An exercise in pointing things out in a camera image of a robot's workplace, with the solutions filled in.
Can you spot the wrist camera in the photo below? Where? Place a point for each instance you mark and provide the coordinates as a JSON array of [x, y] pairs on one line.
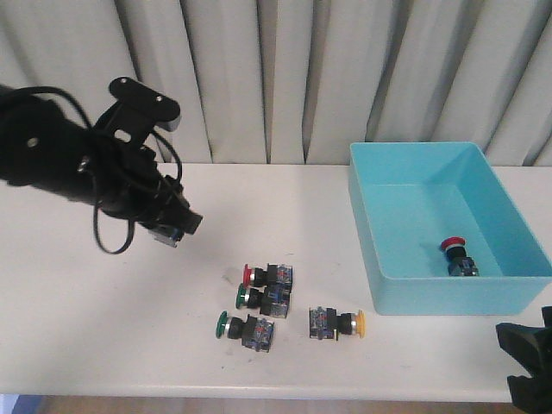
[[164, 111]]

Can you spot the light blue plastic box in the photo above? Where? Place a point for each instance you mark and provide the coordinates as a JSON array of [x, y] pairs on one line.
[[407, 197]]

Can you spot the lower green push button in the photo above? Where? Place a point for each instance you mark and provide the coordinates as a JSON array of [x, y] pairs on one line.
[[254, 333]]

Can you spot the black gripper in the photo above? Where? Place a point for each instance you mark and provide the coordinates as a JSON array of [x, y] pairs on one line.
[[530, 347], [129, 185]]

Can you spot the upper green push button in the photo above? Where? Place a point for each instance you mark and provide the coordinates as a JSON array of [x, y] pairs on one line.
[[273, 301]]

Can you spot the yellow push button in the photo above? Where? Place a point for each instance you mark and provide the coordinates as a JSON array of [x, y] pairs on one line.
[[166, 234], [327, 323]]

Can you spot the green push button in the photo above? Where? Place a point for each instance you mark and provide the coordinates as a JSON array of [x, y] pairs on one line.
[[273, 301], [254, 333]]

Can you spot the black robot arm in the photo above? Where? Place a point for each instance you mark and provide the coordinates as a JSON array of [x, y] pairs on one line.
[[41, 147]]

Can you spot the grey pleated curtain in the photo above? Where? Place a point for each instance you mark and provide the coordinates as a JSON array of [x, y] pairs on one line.
[[298, 82]]

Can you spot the lying yellow push button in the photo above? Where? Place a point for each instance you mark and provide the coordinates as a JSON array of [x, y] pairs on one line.
[[327, 323]]

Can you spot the red push button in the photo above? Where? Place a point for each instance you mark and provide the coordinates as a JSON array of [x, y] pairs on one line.
[[459, 263], [274, 274]]

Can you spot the lying red push button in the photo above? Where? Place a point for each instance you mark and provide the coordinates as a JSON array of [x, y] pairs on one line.
[[274, 274]]

